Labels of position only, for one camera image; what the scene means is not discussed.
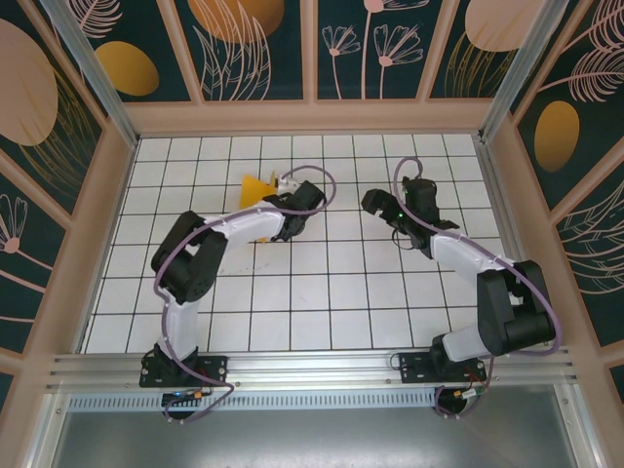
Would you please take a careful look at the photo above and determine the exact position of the grey metal sheet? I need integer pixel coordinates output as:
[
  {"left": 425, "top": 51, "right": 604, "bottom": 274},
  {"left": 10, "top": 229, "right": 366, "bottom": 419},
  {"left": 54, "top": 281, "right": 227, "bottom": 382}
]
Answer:
[{"left": 28, "top": 384, "right": 601, "bottom": 468}]

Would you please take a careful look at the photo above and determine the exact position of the aluminium side rail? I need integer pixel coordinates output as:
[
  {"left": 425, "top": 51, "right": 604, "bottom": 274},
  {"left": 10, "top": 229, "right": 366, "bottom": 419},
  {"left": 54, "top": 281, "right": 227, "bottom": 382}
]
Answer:
[{"left": 475, "top": 136, "right": 555, "bottom": 345}]

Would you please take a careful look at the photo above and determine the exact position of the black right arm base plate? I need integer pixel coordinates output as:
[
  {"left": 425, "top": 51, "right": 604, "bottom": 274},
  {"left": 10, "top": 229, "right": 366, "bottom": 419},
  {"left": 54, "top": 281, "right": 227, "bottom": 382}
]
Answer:
[{"left": 398, "top": 351, "right": 488, "bottom": 386}]

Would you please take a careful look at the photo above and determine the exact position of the long aluminium mounting rail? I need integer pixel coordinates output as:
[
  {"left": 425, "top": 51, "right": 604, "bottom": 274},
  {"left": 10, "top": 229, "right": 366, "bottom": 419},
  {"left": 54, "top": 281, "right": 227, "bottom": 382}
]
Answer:
[{"left": 46, "top": 345, "right": 579, "bottom": 391}]

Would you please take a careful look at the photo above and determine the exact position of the aluminium corner post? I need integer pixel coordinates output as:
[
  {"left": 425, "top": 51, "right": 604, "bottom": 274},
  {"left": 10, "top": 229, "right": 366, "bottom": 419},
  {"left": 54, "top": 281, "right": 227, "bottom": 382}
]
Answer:
[
  {"left": 38, "top": 0, "right": 140, "bottom": 147},
  {"left": 480, "top": 0, "right": 571, "bottom": 142}
]

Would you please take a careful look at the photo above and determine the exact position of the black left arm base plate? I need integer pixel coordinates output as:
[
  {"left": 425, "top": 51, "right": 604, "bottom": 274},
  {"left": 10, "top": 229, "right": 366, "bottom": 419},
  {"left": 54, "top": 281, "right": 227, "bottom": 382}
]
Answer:
[{"left": 139, "top": 354, "right": 229, "bottom": 389}]

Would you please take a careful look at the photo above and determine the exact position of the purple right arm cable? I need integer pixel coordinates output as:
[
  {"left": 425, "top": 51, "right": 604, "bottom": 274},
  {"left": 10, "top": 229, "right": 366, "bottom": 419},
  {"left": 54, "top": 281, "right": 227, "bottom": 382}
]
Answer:
[{"left": 393, "top": 155, "right": 562, "bottom": 424}]

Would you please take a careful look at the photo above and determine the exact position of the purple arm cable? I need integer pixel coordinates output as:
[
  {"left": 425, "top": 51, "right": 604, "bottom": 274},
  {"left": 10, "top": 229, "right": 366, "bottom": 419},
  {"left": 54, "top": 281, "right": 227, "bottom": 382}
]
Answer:
[
  {"left": 393, "top": 155, "right": 562, "bottom": 424},
  {"left": 153, "top": 164, "right": 338, "bottom": 424}
]

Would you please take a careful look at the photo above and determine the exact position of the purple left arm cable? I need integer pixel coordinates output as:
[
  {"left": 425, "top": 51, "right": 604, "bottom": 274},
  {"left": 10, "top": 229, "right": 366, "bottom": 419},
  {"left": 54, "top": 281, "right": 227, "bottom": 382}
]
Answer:
[{"left": 153, "top": 164, "right": 338, "bottom": 424}]

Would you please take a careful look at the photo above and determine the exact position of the slotted grey cable duct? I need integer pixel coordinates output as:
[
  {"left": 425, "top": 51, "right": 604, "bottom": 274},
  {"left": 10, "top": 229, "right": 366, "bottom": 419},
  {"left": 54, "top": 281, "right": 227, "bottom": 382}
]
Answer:
[{"left": 67, "top": 393, "right": 440, "bottom": 410}]

